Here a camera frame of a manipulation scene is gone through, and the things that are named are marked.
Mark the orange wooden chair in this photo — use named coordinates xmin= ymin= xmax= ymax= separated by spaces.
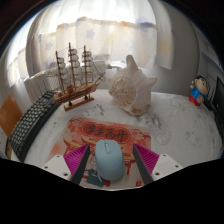
xmin=0 ymin=92 xmax=24 ymax=160

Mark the wooden model sailing ship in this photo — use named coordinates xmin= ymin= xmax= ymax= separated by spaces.
xmin=46 ymin=42 xmax=108 ymax=112

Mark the large white conch shell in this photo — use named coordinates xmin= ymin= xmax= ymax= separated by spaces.
xmin=107 ymin=54 xmax=158 ymax=117

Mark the light blue computer mouse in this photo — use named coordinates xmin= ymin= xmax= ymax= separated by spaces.
xmin=94 ymin=139 xmax=127 ymax=182

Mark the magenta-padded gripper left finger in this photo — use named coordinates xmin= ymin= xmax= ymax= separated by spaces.
xmin=41 ymin=143 xmax=92 ymax=186

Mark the white printed tablecloth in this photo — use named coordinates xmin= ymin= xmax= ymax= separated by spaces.
xmin=24 ymin=88 xmax=224 ymax=192

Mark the cartoon boy clock figurine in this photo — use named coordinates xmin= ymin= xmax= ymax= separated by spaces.
xmin=188 ymin=74 xmax=208 ymax=108

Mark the red orange printed mouse pad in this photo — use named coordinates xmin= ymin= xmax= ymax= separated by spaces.
xmin=49 ymin=115 xmax=153 ymax=188

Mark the black computer keyboard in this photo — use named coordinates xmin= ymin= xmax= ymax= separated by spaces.
xmin=8 ymin=90 xmax=63 ymax=163

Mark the white radiator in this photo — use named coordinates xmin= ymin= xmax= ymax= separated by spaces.
xmin=23 ymin=61 xmax=114 ymax=103

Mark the sheer star-print curtain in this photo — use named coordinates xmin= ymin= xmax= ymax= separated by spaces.
xmin=6 ymin=0 xmax=174 ymax=88

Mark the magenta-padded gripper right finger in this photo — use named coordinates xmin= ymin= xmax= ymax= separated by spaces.
xmin=131 ymin=143 xmax=184 ymax=186

